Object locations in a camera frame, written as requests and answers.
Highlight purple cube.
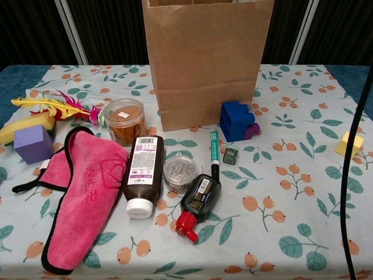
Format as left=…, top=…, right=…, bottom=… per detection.
left=13, top=124, right=54, bottom=166

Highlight yellow banana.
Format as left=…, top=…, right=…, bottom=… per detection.
left=0, top=112, right=56, bottom=146

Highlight floral print tablecloth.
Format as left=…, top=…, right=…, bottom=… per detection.
left=0, top=64, right=373, bottom=280

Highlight black bottle red cap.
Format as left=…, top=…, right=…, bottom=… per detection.
left=175, top=174, right=221, bottom=243

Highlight green marker pen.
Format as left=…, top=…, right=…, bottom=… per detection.
left=209, top=130, right=221, bottom=179

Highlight pink cloth black trim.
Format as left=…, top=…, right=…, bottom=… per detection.
left=12, top=126, right=130, bottom=275

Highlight brown paper bag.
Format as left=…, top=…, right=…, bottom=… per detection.
left=142, top=0, right=275, bottom=132

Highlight blue toy block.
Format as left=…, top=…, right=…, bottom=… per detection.
left=219, top=101, right=256, bottom=143

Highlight yellow cube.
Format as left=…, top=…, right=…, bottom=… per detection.
left=334, top=131, right=365, bottom=160

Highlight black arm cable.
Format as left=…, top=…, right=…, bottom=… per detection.
left=341, top=65, right=373, bottom=280

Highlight clear round paperclip box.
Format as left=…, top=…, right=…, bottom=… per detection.
left=163, top=156, right=198, bottom=194

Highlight black pleated partition panel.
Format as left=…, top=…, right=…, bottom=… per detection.
left=261, top=0, right=314, bottom=65
left=62, top=0, right=152, bottom=65
left=297, top=0, right=373, bottom=65
left=0, top=0, right=81, bottom=71

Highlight yellow pink feather toy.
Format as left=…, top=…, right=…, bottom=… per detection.
left=10, top=90, right=110, bottom=128

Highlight brown bottle white cap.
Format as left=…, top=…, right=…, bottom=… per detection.
left=122, top=135, right=166, bottom=219

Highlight small purple block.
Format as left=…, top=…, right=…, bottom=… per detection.
left=244, top=122, right=262, bottom=141

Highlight clear jar rubber bands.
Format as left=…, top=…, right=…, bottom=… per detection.
left=102, top=98, right=149, bottom=147

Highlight blue table cover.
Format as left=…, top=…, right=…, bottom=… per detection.
left=0, top=64, right=373, bottom=129

